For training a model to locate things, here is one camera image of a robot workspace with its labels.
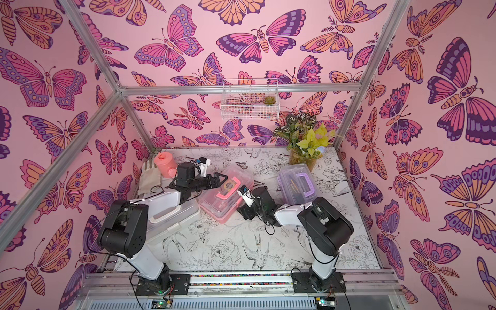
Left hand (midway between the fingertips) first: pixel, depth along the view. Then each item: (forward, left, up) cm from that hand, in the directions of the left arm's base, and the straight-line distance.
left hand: (225, 178), depth 91 cm
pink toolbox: (-11, +3, -4) cm, 12 cm away
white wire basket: (+39, -11, +14) cm, 43 cm away
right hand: (-8, -9, -9) cm, 15 cm away
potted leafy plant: (+14, -38, +10) cm, 42 cm away
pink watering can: (+10, +32, -2) cm, 33 cm away
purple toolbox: (0, -35, -4) cm, 35 cm away
